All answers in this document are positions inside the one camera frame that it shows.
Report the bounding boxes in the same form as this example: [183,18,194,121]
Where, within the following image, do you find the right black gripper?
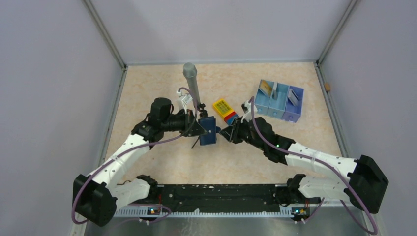
[219,116,266,151]

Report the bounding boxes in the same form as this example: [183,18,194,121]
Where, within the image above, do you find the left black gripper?
[161,109,207,137]

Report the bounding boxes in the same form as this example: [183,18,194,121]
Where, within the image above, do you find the dark blue card holder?
[198,116,220,146]

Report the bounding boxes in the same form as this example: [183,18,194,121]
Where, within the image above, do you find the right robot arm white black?
[219,117,389,214]

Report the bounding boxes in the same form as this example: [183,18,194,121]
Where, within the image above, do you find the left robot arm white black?
[71,94,206,226]

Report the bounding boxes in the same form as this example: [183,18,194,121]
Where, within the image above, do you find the gold credit card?
[259,80,273,96]

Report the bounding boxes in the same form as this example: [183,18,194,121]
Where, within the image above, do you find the black credit card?
[272,82,278,100]

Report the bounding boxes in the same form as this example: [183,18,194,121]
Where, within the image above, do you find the silver credit card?
[288,88,299,107]

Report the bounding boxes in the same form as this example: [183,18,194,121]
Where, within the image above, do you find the black tripod stand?
[191,103,208,149]

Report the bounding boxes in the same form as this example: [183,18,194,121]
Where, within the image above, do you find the yellow red blue toy block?
[213,99,239,125]

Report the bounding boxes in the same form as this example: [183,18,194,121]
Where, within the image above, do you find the light blue drawer left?
[254,80,274,115]

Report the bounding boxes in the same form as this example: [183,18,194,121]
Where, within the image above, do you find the light blue drawer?
[254,80,274,115]
[267,82,290,119]

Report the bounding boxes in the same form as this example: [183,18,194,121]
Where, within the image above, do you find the light blue drawer middle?
[267,82,290,119]

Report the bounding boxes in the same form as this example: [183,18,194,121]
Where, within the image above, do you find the grey microphone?
[183,62,201,105]

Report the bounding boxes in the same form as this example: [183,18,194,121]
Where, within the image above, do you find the purple drawer right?
[282,86,304,123]

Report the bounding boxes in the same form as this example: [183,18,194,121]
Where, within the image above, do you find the small wooden knob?
[323,82,331,92]

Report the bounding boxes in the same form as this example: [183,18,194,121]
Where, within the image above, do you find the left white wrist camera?
[177,91,194,111]

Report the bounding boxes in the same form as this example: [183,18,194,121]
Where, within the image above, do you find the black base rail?
[127,184,322,214]

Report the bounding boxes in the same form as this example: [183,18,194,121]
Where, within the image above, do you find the aluminium frame front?
[83,198,371,236]

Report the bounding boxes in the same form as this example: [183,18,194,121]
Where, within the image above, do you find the white cable duct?
[113,206,294,218]

